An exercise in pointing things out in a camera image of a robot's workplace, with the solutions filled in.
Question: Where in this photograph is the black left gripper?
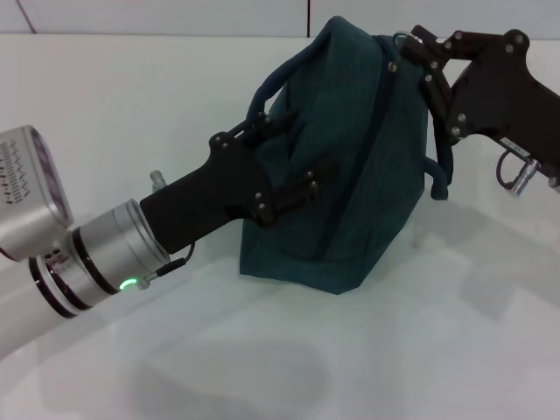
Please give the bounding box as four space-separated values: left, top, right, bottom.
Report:
139 108 341 256

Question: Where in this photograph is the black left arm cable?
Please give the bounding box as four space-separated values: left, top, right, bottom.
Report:
137 242 197 291

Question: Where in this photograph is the dark teal fabric bag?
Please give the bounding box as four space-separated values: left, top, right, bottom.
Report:
238 16 454 297

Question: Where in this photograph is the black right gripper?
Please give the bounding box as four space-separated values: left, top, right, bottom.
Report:
401 24 560 193

